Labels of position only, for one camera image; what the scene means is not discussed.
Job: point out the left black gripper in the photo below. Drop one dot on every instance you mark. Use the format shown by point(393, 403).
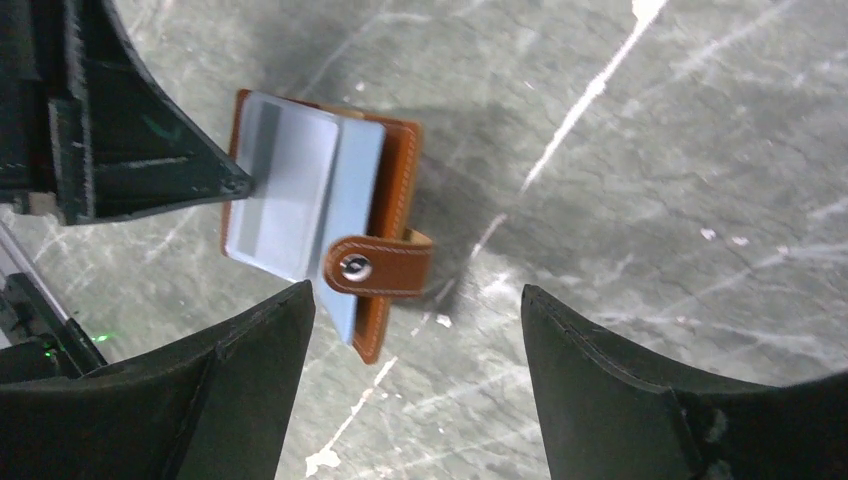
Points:
point(87, 134)

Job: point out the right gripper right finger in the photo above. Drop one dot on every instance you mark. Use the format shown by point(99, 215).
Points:
point(610, 408)

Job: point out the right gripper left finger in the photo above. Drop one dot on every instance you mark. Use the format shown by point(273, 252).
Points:
point(213, 405)

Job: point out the brown leather card holder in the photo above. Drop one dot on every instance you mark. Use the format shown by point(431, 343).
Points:
point(332, 198)

